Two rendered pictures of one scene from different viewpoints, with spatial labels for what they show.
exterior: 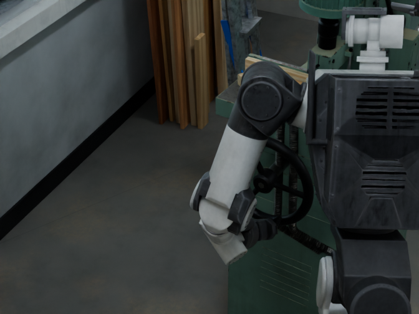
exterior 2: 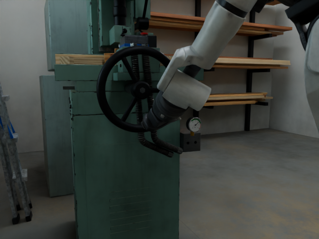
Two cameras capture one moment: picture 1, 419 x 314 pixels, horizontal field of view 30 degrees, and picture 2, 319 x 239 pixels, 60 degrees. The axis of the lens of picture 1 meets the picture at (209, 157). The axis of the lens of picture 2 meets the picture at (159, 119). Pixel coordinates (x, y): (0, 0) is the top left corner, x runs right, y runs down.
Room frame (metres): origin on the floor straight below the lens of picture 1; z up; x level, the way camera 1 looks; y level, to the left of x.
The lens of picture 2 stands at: (1.08, 0.53, 0.85)
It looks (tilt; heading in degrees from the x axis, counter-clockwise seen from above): 8 degrees down; 309
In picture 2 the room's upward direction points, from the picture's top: straight up
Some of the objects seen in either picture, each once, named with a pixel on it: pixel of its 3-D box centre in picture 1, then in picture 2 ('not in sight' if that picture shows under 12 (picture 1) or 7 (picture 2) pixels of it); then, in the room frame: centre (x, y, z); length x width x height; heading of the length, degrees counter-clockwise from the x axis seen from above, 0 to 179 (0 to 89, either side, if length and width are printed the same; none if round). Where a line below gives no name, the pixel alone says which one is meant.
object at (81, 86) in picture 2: not in sight; (124, 85); (1.95, -0.30, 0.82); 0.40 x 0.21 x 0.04; 58
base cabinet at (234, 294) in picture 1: (323, 216); (118, 175); (2.10, -0.40, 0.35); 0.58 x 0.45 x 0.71; 148
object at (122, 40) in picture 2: not in sight; (138, 41); (1.82, -0.26, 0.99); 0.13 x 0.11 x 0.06; 58
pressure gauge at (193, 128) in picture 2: not in sight; (193, 126); (1.68, -0.44, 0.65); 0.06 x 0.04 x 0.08; 58
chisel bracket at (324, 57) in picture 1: (329, 58); (119, 38); (2.01, -0.35, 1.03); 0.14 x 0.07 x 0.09; 148
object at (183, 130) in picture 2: not in sight; (186, 139); (1.74, -0.48, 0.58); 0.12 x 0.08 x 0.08; 148
